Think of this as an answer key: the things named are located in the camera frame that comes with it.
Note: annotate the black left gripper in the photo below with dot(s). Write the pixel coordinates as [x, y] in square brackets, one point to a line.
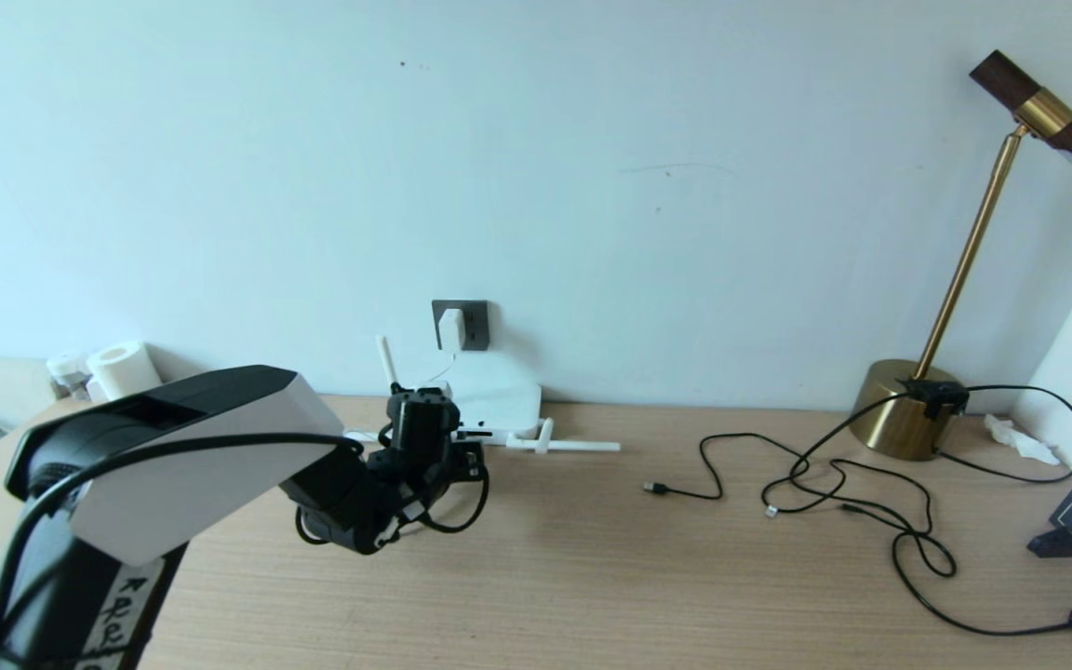
[469, 460]

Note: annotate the white router with antennas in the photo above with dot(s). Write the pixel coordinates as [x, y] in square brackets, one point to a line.
[499, 395]

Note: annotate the white power adapter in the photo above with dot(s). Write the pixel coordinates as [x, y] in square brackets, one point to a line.
[451, 330]

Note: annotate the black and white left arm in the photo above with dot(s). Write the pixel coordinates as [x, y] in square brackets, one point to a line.
[182, 465]

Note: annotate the white toilet paper roll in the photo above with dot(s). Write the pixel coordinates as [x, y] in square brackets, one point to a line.
[125, 368]

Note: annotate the brass desk lamp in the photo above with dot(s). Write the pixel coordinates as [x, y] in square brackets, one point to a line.
[890, 419]

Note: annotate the crumpled white tissue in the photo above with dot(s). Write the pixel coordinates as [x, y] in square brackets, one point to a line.
[1020, 439]

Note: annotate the grey wall socket plate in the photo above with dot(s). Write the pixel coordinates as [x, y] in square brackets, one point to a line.
[478, 326]

